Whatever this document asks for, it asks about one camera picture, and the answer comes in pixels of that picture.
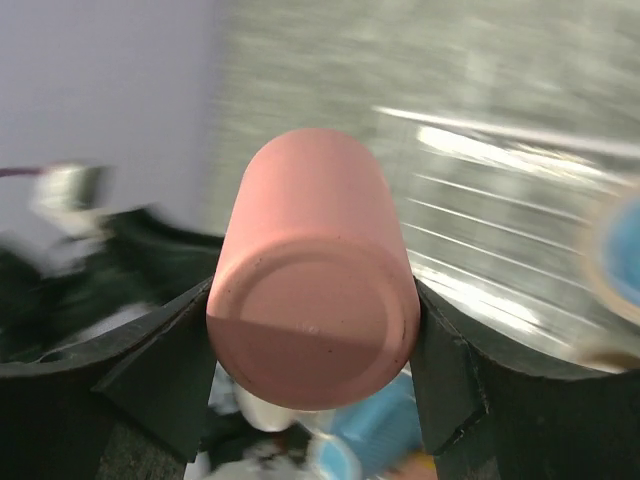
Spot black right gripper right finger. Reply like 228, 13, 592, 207
410, 282, 639, 480

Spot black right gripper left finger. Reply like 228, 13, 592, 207
1, 281, 215, 479

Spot blue patterned mug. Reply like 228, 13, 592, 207
307, 371, 422, 479

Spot salmon tumbler cup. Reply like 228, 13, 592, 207
207, 128, 420, 411

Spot pink mug white inside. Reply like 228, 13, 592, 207
234, 384, 296, 433

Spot blue mug orange inside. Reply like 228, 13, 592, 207
580, 186, 639, 325

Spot salmon mug white inside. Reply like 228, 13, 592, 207
384, 453, 438, 480

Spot steel cup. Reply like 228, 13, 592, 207
575, 343, 640, 374

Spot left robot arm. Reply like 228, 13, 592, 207
1, 161, 223, 363

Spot white wire dish rack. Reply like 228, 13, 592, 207
374, 106, 639, 370

